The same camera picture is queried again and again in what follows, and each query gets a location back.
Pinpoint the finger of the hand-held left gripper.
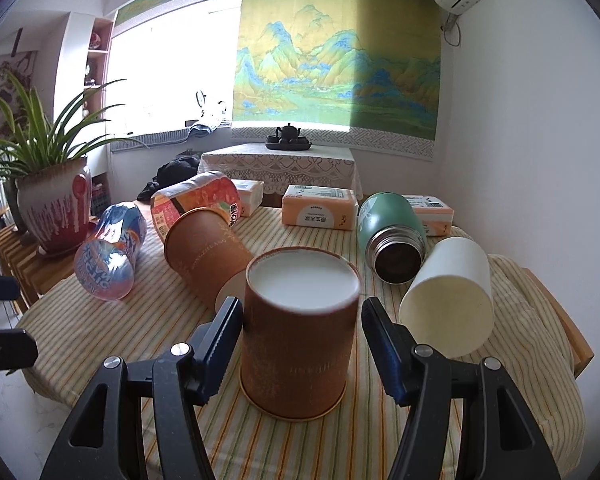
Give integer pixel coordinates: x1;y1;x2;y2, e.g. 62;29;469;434
0;276;39;374

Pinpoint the brown paper cup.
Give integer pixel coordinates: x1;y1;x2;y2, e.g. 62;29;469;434
164;207;253;315
238;247;361;421

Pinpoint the green thermos flask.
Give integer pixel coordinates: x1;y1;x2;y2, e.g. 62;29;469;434
357;192;428;285

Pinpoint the landscape painting blind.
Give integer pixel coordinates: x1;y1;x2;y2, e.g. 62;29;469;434
230;0;443;162

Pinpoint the black bag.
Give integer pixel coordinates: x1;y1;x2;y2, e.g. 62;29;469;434
137;155;201;202

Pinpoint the white bookshelf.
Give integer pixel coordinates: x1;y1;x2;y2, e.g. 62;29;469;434
55;12;115;161

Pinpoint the wall scroll painting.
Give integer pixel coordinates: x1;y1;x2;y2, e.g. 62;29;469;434
0;30;38;161

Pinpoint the potted spider plant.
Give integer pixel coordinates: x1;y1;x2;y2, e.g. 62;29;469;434
0;71;151;257

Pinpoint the lace covered small table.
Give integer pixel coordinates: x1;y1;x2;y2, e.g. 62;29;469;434
198;143;364;202

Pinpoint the white paper cup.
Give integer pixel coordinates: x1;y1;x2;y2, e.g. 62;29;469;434
399;237;495;359

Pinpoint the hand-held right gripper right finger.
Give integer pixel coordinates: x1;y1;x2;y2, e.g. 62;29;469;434
361;297;562;480

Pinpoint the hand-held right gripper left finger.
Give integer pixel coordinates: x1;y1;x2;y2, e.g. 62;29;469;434
40;296;244;480

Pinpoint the black tea set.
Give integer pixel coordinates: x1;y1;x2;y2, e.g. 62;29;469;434
265;123;313;151

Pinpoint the orange tissue pack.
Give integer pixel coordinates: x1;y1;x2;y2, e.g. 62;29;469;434
281;185;359;231
402;195;454;237
229;179;264;218

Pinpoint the striped tablecloth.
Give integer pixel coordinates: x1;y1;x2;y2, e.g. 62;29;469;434
17;206;584;480

